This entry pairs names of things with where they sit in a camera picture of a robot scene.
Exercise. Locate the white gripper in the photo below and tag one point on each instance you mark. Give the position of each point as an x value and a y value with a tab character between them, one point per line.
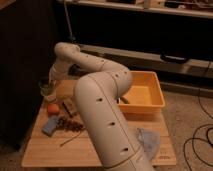
58	71

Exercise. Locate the green translucent cup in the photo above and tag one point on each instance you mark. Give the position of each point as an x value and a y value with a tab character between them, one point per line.
46	87

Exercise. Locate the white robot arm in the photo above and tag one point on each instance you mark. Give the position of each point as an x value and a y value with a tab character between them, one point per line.
96	95

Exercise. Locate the brown chocolate bar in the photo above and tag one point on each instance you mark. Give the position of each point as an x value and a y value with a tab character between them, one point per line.
70	108

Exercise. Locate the orange fruit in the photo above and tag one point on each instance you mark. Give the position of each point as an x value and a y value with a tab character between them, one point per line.
53	109

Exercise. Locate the blue sponge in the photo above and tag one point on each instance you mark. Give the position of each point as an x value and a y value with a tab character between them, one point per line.
50	126

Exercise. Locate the wooden table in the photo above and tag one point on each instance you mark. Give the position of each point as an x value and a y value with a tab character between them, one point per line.
68	149

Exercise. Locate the long wooden shelf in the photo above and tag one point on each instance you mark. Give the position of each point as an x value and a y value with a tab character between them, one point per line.
192	67

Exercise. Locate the yellow plastic bin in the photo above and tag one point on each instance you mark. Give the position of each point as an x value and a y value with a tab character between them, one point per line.
145	95

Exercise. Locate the crumpled blue cloth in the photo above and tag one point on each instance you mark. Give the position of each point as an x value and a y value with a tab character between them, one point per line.
150	141

